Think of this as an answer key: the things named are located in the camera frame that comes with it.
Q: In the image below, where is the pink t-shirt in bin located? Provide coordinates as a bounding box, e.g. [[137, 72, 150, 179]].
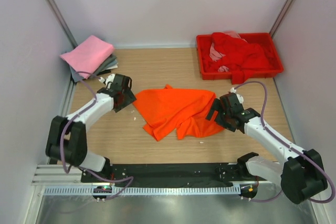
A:
[[209, 30, 248, 72]]

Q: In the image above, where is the folded black t-shirt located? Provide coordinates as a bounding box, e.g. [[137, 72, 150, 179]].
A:
[[90, 69, 111, 79]]

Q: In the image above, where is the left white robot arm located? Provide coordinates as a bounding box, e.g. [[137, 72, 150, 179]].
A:
[[46, 73, 136, 182]]

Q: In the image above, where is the red plastic bin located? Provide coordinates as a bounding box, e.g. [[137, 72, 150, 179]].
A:
[[196, 32, 284, 84]]

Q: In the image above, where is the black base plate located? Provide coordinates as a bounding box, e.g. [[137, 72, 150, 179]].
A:
[[80, 162, 268, 185]]

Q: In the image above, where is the slotted cable duct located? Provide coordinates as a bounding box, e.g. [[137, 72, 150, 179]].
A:
[[43, 185, 240, 197]]

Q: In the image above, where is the orange t-shirt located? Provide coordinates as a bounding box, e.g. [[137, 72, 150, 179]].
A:
[[133, 84, 224, 141]]

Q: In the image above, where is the folded grey t-shirt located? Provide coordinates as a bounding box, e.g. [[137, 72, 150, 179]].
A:
[[69, 55, 118, 82]]

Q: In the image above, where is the red t-shirt pile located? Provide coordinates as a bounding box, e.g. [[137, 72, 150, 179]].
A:
[[203, 33, 273, 84]]

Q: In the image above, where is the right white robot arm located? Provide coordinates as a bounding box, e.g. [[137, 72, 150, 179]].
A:
[[206, 92, 328, 204]]

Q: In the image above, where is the folded pink t-shirt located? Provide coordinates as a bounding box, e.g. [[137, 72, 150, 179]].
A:
[[60, 35, 114, 79]]

